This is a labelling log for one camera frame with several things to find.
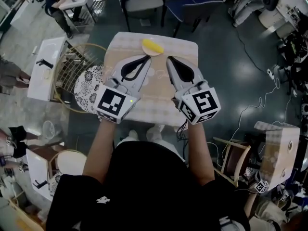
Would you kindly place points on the beige round plate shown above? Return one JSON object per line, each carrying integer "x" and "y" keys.
{"x": 149, "y": 53}

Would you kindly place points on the person's black shirt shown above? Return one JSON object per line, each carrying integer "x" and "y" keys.
{"x": 149, "y": 189}

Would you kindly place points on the grey padded chair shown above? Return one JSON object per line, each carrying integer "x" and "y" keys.
{"x": 142, "y": 1}

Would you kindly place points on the white power strip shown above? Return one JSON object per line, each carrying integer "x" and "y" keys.
{"x": 270, "y": 73}

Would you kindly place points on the yellow corn cob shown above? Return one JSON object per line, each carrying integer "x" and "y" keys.
{"x": 152, "y": 46}

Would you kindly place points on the wooden chair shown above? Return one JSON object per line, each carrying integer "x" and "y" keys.
{"x": 237, "y": 157}

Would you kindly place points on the beige checked tablecloth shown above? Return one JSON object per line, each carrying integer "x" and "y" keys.
{"x": 156, "y": 90}

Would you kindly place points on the person's white shoe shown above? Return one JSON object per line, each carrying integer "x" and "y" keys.
{"x": 133, "y": 135}

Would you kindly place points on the black-and-white floral seat cushion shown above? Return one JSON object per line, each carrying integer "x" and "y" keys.
{"x": 85, "y": 90}

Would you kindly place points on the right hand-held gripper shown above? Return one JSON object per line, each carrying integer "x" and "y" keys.
{"x": 203, "y": 102}

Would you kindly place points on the blue chair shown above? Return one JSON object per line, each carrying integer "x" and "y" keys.
{"x": 192, "y": 6}

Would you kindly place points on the white sink counter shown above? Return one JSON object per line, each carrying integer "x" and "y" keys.
{"x": 38, "y": 167}
{"x": 45, "y": 80}

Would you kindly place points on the person's left forearm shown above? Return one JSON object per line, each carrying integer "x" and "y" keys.
{"x": 101, "y": 148}

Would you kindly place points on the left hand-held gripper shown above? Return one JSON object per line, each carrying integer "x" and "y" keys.
{"x": 111, "y": 102}

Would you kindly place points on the black faucet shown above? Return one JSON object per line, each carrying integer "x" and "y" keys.
{"x": 39, "y": 184}
{"x": 44, "y": 62}

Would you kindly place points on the person's right forearm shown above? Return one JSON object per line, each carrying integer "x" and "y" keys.
{"x": 199, "y": 153}

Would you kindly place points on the white round machine base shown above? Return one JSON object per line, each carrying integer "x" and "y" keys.
{"x": 272, "y": 18}

